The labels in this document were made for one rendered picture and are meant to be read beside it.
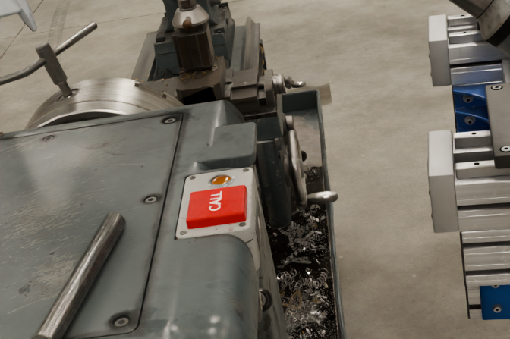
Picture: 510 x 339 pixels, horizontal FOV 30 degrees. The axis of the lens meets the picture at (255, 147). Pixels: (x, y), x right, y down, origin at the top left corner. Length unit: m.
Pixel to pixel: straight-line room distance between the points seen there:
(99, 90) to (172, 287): 0.60
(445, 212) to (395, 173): 2.35
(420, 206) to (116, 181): 2.40
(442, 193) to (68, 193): 0.49
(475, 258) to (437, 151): 0.15
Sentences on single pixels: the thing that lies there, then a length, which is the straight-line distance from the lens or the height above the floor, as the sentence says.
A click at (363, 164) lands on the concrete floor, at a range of 3.74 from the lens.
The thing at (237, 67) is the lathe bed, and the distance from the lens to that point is 2.53.
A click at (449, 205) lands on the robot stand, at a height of 1.07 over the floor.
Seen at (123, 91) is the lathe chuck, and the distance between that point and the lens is 1.42.
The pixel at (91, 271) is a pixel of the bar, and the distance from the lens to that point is 0.90.
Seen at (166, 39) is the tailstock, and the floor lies 0.93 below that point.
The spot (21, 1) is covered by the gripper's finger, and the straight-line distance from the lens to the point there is 1.33.
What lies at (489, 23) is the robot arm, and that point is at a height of 1.36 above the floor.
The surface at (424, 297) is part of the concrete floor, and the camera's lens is 2.96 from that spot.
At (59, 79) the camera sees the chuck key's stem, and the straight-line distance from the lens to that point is 1.43.
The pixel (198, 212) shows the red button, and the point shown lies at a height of 1.27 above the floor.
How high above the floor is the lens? 1.73
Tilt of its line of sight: 25 degrees down
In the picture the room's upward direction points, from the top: 11 degrees counter-clockwise
